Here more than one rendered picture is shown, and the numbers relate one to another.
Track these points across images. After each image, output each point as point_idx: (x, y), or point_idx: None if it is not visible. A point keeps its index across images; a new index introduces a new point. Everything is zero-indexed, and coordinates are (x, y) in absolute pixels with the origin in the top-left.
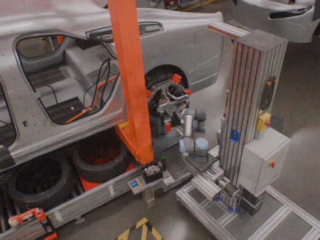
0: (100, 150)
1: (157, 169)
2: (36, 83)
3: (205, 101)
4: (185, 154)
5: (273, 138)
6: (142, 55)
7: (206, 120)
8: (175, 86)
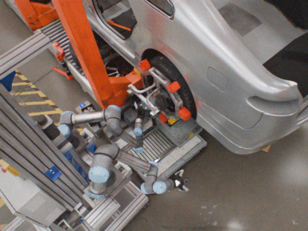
0: (126, 70)
1: None
2: None
3: (278, 172)
4: (85, 129)
5: (19, 192)
6: (146, 25)
7: (232, 176)
8: (168, 92)
